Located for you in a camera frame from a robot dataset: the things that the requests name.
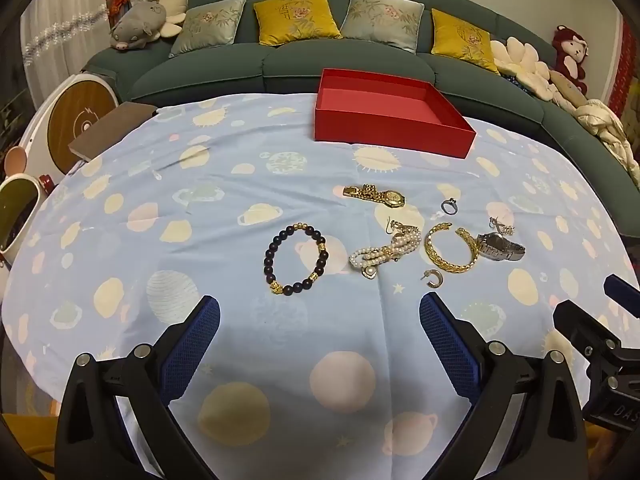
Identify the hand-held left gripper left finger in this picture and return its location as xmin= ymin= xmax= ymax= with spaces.
xmin=54 ymin=295 xmax=222 ymax=480

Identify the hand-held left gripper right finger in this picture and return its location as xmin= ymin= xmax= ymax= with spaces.
xmin=419 ymin=291 xmax=587 ymax=480

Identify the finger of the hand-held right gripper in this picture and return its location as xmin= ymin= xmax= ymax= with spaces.
xmin=552 ymin=300 xmax=626 ymax=361
xmin=603 ymin=275 xmax=640 ymax=318

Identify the gold bangle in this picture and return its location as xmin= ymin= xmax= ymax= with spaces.
xmin=424 ymin=222 xmax=481 ymax=275

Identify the silver wristwatch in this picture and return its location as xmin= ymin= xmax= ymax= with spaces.
xmin=475 ymin=232 xmax=527 ymax=262

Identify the dark bead bracelet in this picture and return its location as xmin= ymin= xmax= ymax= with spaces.
xmin=263 ymin=222 xmax=331 ymax=297

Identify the pearl bracelet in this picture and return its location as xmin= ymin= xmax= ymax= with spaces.
xmin=348 ymin=226 xmax=422 ymax=281

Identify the gold wristwatch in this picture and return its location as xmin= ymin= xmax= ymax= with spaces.
xmin=343 ymin=185 xmax=407 ymax=209

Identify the red cardboard box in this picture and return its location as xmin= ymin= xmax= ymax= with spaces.
xmin=314 ymin=68 xmax=477 ymax=160

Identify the blue planet print tablecloth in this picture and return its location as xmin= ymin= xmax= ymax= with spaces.
xmin=0 ymin=91 xmax=640 ymax=480

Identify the cream blanket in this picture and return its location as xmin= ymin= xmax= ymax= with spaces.
xmin=572 ymin=100 xmax=640 ymax=188

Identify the beige bread plush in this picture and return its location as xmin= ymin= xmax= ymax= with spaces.
xmin=547 ymin=70 xmax=586 ymax=108

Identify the white rimmed olive container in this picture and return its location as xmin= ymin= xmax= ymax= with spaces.
xmin=0 ymin=174 xmax=43 ymax=266

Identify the brown book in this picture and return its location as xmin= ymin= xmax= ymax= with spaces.
xmin=68 ymin=102 xmax=158 ymax=163

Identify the cream flower cushion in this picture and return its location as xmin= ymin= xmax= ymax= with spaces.
xmin=490 ymin=37 xmax=553 ymax=103

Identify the red monkey plush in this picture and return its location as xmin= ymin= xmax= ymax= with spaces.
xmin=552 ymin=25 xmax=589 ymax=93

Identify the pink round ornament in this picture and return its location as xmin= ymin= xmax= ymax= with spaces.
xmin=2 ymin=146 xmax=26 ymax=173

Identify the white device with wooden disc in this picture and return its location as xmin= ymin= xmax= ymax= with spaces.
xmin=20 ymin=72 xmax=118 ymax=176

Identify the dark floral screen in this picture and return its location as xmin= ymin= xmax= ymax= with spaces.
xmin=0 ymin=87 xmax=33 ymax=136

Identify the dark green sofa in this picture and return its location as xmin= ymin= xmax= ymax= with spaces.
xmin=82 ymin=0 xmax=640 ymax=191

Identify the yellow embroidered cushion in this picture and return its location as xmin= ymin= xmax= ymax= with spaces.
xmin=253 ymin=0 xmax=343 ymax=47
xmin=431 ymin=8 xmax=501 ymax=75

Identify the grey-green embroidered cushion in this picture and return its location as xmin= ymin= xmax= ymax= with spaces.
xmin=341 ymin=0 xmax=425 ymax=55
xmin=169 ymin=0 xmax=249 ymax=58

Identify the grey pig plush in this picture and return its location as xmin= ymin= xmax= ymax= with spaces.
xmin=110 ymin=1 xmax=168 ymax=52

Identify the white sheer curtain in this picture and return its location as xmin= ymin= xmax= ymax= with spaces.
xmin=20 ymin=0 xmax=131 ymax=106

